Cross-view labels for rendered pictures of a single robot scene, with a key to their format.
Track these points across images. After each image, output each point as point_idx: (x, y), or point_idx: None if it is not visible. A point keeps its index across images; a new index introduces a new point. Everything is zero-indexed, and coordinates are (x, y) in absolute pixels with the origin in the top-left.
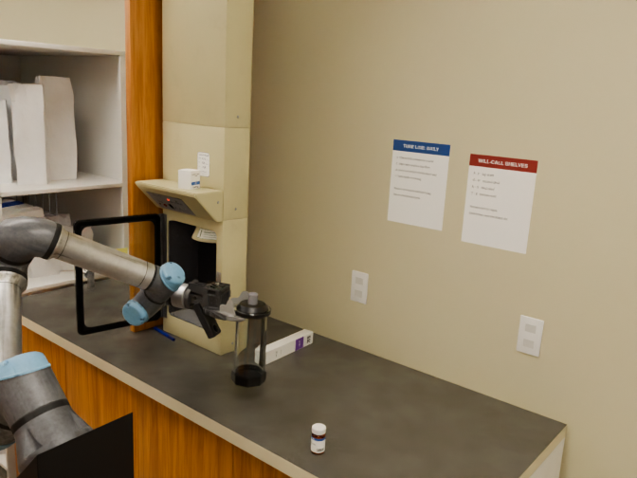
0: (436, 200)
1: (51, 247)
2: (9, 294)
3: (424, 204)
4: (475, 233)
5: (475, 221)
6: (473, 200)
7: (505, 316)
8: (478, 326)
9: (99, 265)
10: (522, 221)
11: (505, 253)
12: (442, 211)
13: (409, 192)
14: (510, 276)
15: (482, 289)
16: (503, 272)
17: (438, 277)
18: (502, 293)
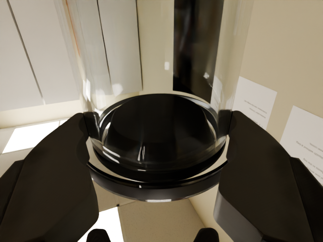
0: (291, 133)
1: None
2: None
3: (305, 136)
4: (265, 95)
5: (263, 105)
6: (262, 120)
7: (254, 24)
8: (277, 6)
9: None
10: (237, 97)
11: (248, 77)
12: (288, 122)
13: (319, 154)
14: (247, 59)
15: (268, 46)
16: (251, 62)
17: (309, 56)
18: (254, 44)
